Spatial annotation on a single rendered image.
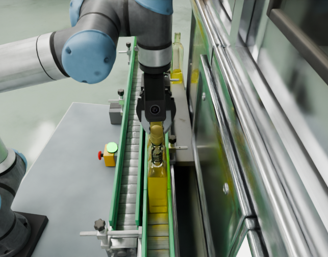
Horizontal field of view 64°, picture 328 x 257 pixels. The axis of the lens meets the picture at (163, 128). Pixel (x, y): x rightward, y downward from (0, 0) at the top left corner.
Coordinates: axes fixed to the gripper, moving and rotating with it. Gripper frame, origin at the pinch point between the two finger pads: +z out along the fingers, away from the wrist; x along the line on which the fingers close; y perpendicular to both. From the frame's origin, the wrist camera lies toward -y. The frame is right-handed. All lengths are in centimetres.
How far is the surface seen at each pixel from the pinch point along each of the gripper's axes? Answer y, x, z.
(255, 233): -35.9, -12.9, -15.9
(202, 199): -11.3, -12.3, 15.1
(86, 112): 60, 38, 41
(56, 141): 38, 48, 41
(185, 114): 41, -13, 28
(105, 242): -18.7, 14.9, 24.8
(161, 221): -10.7, -1.0, 28.1
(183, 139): 25.0, -10.7, 28.3
